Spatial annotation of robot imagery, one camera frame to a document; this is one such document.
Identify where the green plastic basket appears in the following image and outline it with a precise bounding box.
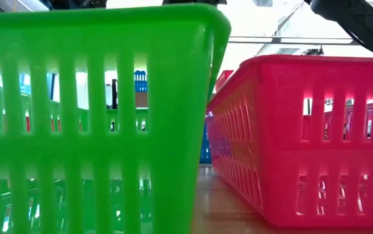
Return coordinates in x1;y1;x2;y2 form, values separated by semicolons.
0;3;232;234

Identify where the long linear ceiling light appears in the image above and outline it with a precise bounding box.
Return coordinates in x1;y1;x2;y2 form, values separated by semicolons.
228;35;359;46

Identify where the black ceiling-mounted camera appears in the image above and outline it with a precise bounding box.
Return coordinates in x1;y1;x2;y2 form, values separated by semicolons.
302;46;324;56

